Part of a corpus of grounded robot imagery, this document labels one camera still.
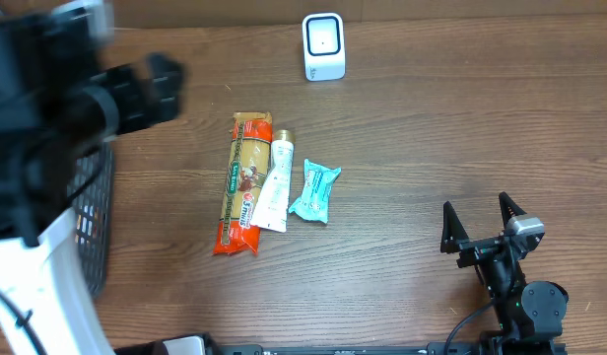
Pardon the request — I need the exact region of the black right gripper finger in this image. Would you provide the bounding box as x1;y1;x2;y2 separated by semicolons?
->
440;201;469;253
499;191;525;230

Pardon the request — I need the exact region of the orange spaghetti packet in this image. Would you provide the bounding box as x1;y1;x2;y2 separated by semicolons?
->
213;112;273;254

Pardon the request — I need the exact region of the teal snack packet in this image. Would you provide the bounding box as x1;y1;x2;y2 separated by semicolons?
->
288;159;342;224

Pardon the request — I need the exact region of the white tube gold cap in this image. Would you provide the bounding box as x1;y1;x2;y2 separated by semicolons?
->
251;130;296;233

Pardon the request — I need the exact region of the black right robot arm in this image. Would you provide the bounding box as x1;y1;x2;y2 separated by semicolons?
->
440;191;569;354

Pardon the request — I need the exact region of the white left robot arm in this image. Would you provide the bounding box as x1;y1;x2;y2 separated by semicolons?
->
0;1;184;354

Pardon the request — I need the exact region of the white barcode scanner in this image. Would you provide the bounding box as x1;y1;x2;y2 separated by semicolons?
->
302;12;346;82

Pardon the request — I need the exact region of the dark grey plastic basket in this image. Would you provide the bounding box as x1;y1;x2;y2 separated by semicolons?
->
67;143;115;299

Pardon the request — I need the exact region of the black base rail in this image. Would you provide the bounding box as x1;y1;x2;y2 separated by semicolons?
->
210;342;490;355

